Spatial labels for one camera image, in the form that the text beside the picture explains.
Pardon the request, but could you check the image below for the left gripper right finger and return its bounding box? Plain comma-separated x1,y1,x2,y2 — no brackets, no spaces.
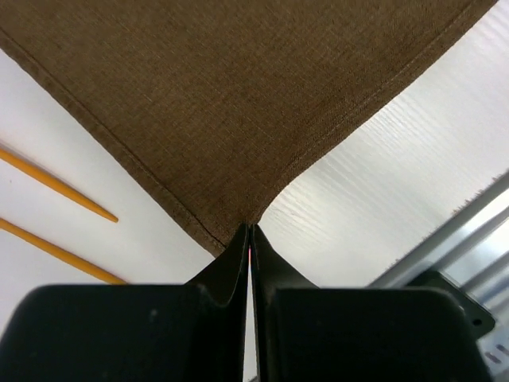
250,225,495,381

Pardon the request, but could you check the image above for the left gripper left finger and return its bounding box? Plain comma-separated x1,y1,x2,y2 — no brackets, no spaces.
1,224,249,381

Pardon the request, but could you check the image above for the brown cloth napkin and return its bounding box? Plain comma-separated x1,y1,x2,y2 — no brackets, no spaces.
1,1,492,255

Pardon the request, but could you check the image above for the orange plastic fork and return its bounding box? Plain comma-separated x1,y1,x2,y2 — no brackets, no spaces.
1,219,127,285

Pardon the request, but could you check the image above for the orange plastic knife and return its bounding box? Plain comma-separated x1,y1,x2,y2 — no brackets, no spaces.
1,149,119,223

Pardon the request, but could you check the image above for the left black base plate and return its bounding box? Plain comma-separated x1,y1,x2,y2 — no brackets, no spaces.
406,269,495,340

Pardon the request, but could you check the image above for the front aluminium rail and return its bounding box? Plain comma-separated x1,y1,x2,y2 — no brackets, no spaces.
371,173,508,381

